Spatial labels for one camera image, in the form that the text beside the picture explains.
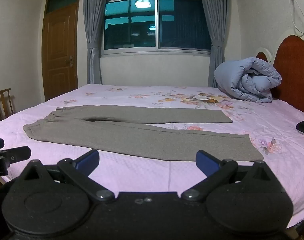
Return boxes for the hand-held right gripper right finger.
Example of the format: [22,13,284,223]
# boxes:
[181,150,283,202]

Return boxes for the blue rolled duvet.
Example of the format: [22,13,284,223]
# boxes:
[214,57,283,103]

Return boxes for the wooden chair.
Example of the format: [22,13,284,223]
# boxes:
[0,88,14,123]

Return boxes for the pink floral bed sheet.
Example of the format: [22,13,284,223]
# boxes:
[0,84,304,229]

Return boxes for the red-brown headboard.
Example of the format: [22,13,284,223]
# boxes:
[255,29,304,118]

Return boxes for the brown wooden door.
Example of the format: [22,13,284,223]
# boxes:
[42,0,82,102]

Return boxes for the grey curtain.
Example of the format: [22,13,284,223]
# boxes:
[81,0,110,84]
[197,0,233,88]

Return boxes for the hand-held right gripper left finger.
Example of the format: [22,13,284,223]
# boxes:
[18,149,115,202]

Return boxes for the grey pants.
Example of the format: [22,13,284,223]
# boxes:
[23,105,264,162]

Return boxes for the white cable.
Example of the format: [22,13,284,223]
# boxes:
[289,0,304,36]

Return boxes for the sliding glass window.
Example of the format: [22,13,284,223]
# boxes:
[100,0,212,56]

